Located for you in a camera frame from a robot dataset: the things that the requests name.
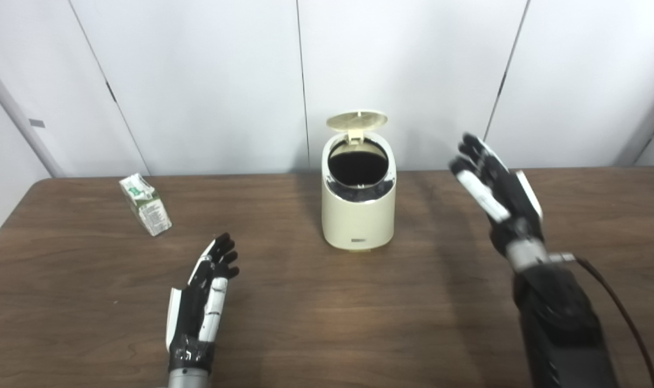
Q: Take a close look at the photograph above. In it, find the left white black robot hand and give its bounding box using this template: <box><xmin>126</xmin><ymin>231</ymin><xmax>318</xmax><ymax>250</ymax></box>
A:
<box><xmin>165</xmin><ymin>233</ymin><xmax>240</xmax><ymax>372</ymax></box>

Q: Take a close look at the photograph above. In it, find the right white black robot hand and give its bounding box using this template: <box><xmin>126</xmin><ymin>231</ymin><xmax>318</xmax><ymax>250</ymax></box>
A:
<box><xmin>449</xmin><ymin>133</ymin><xmax>544</xmax><ymax>254</ymax></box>

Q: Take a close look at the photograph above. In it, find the green white milk carton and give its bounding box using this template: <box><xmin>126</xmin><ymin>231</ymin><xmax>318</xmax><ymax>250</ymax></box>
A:
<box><xmin>119</xmin><ymin>173</ymin><xmax>172</xmax><ymax>237</ymax></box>

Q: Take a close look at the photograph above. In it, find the cream-colored bin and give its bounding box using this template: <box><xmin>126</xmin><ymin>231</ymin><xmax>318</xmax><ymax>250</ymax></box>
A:
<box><xmin>321</xmin><ymin>132</ymin><xmax>397</xmax><ymax>253</ymax></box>

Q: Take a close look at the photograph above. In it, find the cream round bin lid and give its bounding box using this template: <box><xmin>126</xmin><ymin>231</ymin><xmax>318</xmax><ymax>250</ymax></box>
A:
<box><xmin>326</xmin><ymin>110</ymin><xmax>388</xmax><ymax>143</ymax></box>

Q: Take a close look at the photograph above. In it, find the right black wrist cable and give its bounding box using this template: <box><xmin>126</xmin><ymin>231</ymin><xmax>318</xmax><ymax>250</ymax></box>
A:
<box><xmin>548</xmin><ymin>253</ymin><xmax>654</xmax><ymax>388</ymax></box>

